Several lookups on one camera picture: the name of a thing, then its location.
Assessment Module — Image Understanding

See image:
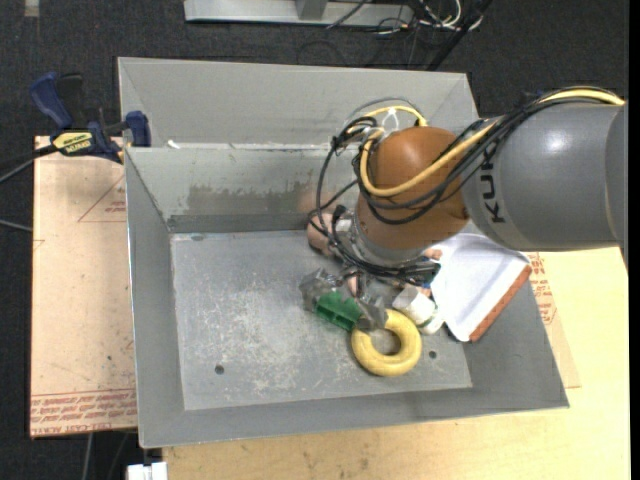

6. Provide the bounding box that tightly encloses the white cup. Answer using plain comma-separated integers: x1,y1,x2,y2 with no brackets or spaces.
391,286,446,336

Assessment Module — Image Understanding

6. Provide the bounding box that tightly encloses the flesh-coloured toy doll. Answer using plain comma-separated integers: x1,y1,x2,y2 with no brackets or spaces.
298,187,362,260

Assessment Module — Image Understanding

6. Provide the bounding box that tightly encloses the white cloth red-brown edge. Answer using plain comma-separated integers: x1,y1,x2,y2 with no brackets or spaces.
428,232,534,344

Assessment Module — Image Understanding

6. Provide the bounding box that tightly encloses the grey metal bin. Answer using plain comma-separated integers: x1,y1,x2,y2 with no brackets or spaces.
117,56,571,450

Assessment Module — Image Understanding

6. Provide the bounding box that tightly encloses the brown cardboard board red print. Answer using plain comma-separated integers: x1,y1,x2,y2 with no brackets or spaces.
29,135,582,439

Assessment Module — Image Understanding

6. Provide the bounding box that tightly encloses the yellow ring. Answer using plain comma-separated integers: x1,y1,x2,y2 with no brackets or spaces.
349,308,424,378

